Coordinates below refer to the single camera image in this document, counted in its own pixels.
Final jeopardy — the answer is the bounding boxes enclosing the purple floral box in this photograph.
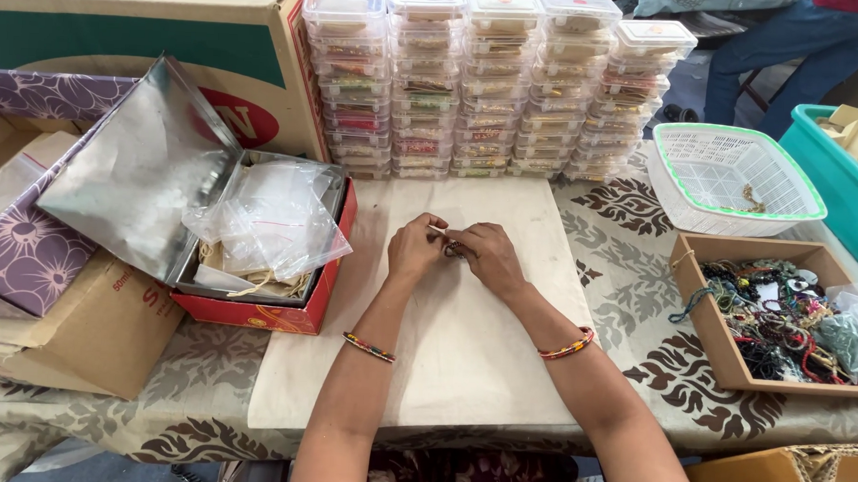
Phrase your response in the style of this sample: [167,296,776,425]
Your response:
[0,69,139,323]

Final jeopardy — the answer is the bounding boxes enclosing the stacks of clear plastic boxes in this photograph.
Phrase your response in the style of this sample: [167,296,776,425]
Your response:
[294,0,700,194]

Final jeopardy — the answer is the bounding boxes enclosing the patterned beige tablecloth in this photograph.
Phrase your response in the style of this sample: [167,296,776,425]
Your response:
[0,112,858,482]

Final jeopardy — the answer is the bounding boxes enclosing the teal plastic crate of blocks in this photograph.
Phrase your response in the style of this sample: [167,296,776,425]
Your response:
[772,87,858,279]

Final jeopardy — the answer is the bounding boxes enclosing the person's left hand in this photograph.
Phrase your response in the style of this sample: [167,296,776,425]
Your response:
[386,211,451,285]

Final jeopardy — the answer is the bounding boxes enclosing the cream cloth mat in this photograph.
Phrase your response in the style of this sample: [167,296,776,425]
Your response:
[247,166,606,444]

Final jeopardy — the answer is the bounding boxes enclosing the large printed cardboard carton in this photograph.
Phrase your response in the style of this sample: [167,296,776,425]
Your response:
[0,0,337,164]

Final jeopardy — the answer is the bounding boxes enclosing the wooden tray of beaded jewellery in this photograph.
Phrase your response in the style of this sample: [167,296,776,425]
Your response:
[663,232,858,398]

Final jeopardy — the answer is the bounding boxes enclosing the person's floral clothing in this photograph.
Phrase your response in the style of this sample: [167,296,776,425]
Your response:
[367,444,581,482]

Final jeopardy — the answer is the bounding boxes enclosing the silver metal tin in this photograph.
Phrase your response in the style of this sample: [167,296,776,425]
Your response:
[32,49,354,311]

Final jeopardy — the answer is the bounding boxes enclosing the white green-rimmed plastic basket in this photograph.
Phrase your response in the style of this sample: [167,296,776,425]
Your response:
[643,120,832,241]

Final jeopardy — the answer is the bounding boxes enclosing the person's right hand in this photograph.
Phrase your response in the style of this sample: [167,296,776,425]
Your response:
[441,221,531,301]

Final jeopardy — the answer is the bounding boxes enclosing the gold chain piece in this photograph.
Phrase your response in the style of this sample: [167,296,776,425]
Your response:
[720,183,768,215]

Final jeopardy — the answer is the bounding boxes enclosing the red cardboard box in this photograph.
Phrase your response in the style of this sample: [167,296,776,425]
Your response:
[169,169,359,338]

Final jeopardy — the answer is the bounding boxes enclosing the plain brown cardboard box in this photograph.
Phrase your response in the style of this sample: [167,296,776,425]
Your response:
[0,246,189,403]

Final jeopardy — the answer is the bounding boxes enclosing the red beaded bangle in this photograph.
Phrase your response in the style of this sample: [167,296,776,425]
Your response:
[537,325,596,363]

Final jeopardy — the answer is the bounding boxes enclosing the heap of clear zip bags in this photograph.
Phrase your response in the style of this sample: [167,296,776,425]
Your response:
[179,155,357,285]

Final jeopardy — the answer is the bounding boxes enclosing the multicolour beaded bangle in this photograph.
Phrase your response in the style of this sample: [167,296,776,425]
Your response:
[341,331,398,364]

